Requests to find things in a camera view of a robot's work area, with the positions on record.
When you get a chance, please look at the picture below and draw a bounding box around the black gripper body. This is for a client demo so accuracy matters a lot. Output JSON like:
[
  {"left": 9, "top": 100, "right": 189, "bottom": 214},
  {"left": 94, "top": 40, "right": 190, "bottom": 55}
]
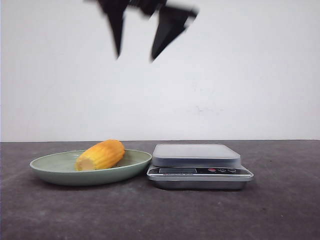
[{"left": 127, "top": 0, "right": 167, "bottom": 16}]

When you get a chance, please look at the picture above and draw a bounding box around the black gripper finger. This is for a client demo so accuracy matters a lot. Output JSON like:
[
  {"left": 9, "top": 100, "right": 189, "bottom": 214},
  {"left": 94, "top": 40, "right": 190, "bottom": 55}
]
[
  {"left": 149, "top": 1, "right": 199, "bottom": 61},
  {"left": 96, "top": 0, "right": 130, "bottom": 58}
]

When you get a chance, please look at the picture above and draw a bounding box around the yellow corn cob piece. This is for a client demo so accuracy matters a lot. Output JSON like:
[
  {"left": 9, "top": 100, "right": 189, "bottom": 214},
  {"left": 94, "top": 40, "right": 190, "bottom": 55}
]
[{"left": 74, "top": 139, "right": 125, "bottom": 171}]

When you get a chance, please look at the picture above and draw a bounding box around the silver digital kitchen scale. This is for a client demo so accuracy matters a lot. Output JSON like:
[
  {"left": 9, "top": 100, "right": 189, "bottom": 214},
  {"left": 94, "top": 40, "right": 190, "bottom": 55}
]
[{"left": 147, "top": 143, "right": 254, "bottom": 190}]

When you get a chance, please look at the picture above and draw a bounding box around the green oval plate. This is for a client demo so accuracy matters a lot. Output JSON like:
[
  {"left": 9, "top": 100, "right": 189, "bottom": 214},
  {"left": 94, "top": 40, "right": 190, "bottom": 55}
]
[{"left": 29, "top": 149, "right": 152, "bottom": 187}]

